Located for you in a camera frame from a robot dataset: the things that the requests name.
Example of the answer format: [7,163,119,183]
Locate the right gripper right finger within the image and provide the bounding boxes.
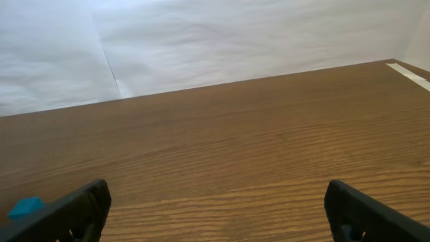
[324,179,430,242]

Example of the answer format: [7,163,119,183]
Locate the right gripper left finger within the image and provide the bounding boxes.
[0,178,112,242]

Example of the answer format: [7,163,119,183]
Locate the blue cube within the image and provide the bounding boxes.
[7,196,45,221]

